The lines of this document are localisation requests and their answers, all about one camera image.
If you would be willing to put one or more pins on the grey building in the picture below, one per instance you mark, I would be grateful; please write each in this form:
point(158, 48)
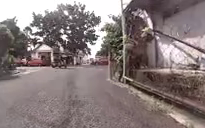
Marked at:
point(186, 23)

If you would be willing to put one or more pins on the red vehicle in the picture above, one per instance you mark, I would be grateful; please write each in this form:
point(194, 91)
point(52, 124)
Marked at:
point(102, 61)

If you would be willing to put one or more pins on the group of trees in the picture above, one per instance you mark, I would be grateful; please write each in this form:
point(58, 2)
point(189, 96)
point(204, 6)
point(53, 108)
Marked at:
point(18, 40)

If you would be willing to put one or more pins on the grey asphalt road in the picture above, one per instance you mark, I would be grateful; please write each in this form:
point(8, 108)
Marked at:
point(73, 100)

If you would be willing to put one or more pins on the red car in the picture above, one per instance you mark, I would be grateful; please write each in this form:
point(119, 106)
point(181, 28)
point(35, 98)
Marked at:
point(35, 62)

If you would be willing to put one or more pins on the pale concrete roadside strip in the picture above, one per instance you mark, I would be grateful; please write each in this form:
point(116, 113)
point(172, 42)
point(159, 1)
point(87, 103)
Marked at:
point(163, 107)

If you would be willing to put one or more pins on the green tree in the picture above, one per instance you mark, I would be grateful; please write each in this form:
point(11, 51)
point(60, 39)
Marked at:
point(112, 38)

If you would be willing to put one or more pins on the dark vehicle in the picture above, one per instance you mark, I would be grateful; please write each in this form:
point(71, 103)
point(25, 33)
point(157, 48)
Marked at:
point(59, 63)

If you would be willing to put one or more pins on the white house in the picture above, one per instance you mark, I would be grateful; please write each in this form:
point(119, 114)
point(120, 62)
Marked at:
point(43, 51)

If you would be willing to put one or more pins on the tall grey pole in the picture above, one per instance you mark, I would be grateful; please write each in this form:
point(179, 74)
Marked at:
point(123, 50)

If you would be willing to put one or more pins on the large leafy tree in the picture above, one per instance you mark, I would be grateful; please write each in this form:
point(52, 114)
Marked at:
point(70, 26)

